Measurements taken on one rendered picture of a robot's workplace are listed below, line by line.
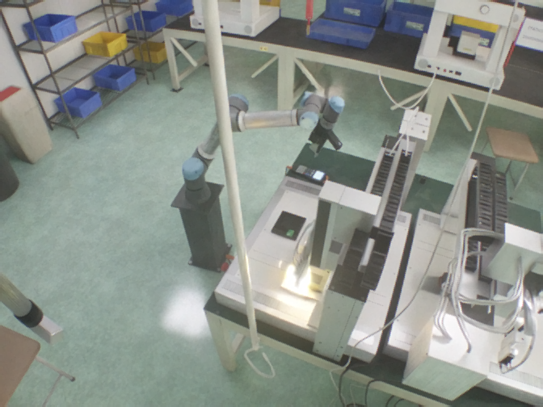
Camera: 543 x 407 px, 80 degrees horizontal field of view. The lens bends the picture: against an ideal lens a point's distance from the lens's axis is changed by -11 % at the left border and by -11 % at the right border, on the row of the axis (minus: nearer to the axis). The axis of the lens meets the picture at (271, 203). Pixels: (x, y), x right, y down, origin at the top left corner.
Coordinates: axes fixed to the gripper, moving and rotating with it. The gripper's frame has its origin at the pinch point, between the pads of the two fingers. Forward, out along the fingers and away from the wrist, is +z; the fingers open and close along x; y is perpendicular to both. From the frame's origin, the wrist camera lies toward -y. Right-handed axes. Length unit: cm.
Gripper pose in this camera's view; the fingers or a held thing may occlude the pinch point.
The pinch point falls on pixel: (316, 155)
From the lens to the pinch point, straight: 193.4
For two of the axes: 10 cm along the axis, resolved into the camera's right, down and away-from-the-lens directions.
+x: -4.7, 6.4, -6.1
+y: -8.5, -5.1, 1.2
